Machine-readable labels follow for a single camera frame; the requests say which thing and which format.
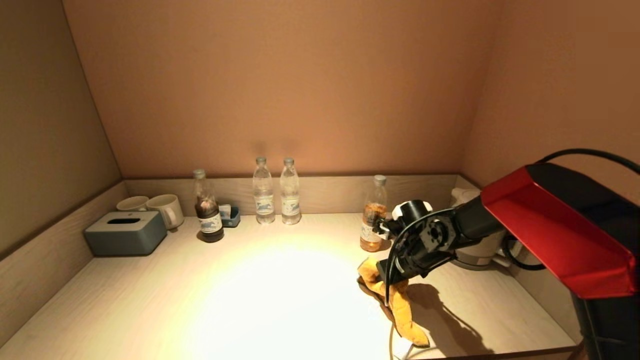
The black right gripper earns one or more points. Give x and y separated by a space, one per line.
400 265

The amber tea bottle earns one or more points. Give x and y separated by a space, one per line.
371 241

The orange cloth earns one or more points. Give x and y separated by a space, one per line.
405 310

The black and red right arm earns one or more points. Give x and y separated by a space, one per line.
560 230

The white electric kettle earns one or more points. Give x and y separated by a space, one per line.
462 196

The clear water bottle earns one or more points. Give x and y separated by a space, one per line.
290 204
264 204

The small blue tray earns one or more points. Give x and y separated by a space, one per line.
233 219

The white sachet packet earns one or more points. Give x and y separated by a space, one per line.
225 211

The dark drink bottle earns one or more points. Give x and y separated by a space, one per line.
210 224

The grey-blue tissue box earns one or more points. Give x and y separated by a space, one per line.
125 239

